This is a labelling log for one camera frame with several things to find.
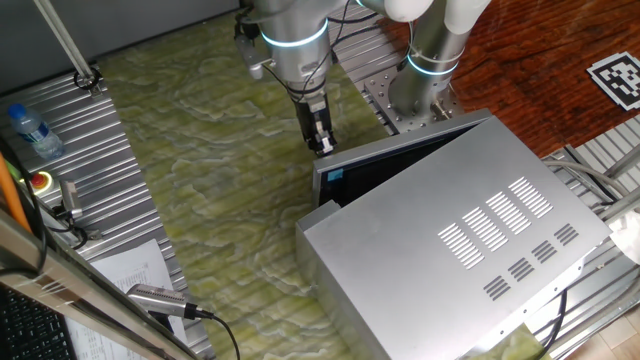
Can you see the red yellow emergency stop button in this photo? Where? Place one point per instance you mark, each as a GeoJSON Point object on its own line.
{"type": "Point", "coordinates": [41, 182]}

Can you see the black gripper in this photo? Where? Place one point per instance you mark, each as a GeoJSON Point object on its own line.
{"type": "Point", "coordinates": [314, 122]}

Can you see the clear water bottle blue cap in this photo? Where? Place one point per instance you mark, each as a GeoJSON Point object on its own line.
{"type": "Point", "coordinates": [36, 132]}

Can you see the black white fiducial marker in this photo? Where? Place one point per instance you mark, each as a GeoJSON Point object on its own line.
{"type": "Point", "coordinates": [619, 80]}

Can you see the silver camera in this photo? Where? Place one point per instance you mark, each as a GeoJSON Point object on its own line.
{"type": "Point", "coordinates": [157, 300]}

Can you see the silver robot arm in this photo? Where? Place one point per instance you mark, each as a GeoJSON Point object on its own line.
{"type": "Point", "coordinates": [295, 30]}

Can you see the small grey metal device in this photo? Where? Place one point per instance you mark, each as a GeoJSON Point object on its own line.
{"type": "Point", "coordinates": [70, 199]}

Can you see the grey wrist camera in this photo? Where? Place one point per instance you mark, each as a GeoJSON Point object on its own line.
{"type": "Point", "coordinates": [250, 52]}

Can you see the black keyboard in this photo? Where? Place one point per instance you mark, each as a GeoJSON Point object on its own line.
{"type": "Point", "coordinates": [30, 330]}

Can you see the white printed paper sheet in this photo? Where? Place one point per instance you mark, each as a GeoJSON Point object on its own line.
{"type": "Point", "coordinates": [137, 272]}

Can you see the slim aluminium rod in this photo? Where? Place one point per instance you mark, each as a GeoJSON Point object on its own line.
{"type": "Point", "coordinates": [64, 40]}

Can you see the green marble pattern table mat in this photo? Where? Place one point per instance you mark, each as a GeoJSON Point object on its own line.
{"type": "Point", "coordinates": [225, 175]}

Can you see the silver perforated robot base plate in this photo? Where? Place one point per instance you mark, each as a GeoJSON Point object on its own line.
{"type": "Point", "coordinates": [380, 95]}

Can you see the wide aluminium frame bar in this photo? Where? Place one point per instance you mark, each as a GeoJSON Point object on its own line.
{"type": "Point", "coordinates": [75, 295]}

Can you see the blue sticker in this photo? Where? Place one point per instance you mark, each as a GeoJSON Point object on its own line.
{"type": "Point", "coordinates": [335, 175]}

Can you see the silver microwave body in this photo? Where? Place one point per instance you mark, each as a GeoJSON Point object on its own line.
{"type": "Point", "coordinates": [425, 280]}

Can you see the white crumpled cloth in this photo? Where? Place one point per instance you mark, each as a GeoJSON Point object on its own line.
{"type": "Point", "coordinates": [627, 237]}

